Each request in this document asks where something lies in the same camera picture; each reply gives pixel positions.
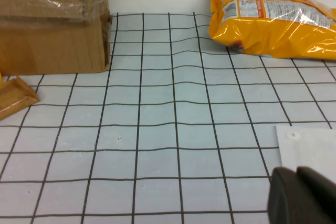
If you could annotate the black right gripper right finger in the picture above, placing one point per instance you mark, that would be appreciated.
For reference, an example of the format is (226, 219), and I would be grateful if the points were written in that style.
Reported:
(323, 195)

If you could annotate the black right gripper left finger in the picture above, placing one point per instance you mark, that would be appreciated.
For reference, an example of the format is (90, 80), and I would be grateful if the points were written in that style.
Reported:
(286, 200)

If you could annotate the brown snack pack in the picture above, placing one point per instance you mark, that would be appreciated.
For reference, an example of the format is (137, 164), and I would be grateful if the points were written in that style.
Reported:
(15, 98)

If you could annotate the white paper sheet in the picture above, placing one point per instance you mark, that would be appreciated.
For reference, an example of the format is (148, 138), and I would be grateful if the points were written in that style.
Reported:
(309, 150)

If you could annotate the white black-grid tablecloth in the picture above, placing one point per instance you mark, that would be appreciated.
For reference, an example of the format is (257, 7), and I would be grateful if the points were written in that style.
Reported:
(157, 129)

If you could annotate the orange chip bag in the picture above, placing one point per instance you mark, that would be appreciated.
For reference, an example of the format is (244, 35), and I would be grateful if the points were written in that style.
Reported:
(262, 35)

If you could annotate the empty brown cardboard box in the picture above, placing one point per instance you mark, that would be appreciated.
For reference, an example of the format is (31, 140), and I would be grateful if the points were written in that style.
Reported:
(52, 45)

